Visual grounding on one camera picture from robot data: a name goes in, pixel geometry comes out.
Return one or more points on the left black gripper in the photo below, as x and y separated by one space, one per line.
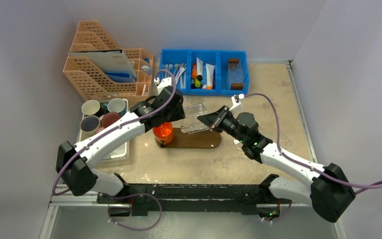
178 115

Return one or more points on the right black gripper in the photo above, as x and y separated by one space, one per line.
219 117

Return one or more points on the clear glass toothbrush holder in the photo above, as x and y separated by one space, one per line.
191 124

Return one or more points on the orange translucent cup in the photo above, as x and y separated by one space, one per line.
164 134

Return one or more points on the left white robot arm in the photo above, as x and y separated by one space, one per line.
76 164

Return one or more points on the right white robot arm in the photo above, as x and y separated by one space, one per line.
322 187

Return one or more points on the brown wooden oval tray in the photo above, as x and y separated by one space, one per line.
200 140

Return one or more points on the yellow green small tube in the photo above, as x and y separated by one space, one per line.
197 83

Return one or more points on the brown wooden block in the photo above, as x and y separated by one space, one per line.
237 86

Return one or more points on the orange small tube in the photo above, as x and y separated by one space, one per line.
194 71

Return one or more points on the maroon ceramic mug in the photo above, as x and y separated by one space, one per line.
110 118

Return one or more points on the white paper folder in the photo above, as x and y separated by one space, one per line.
114 63

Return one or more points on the cream ceramic mug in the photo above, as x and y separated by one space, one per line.
90 107

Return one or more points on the purple ceramic mug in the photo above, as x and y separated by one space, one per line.
90 124

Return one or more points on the peach plastic desk organizer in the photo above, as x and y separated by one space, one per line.
91 82

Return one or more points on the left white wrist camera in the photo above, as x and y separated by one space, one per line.
163 85

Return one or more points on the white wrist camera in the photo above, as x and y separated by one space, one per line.
163 85
237 106

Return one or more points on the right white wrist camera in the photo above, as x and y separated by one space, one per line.
237 106

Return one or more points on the black aluminium base frame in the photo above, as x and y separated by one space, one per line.
247 199

